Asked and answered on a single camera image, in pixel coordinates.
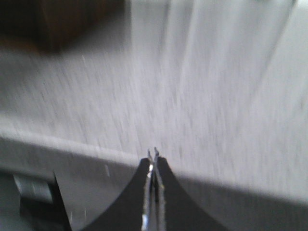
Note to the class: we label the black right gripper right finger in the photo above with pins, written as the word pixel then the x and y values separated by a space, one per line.
pixel 175 209

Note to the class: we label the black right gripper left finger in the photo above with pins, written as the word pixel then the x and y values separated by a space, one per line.
pixel 131 211

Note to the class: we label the dark wooden drawer cabinet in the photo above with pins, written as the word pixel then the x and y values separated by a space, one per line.
pixel 49 25

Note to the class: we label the black oven under counter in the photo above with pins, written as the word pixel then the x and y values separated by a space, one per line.
pixel 41 203

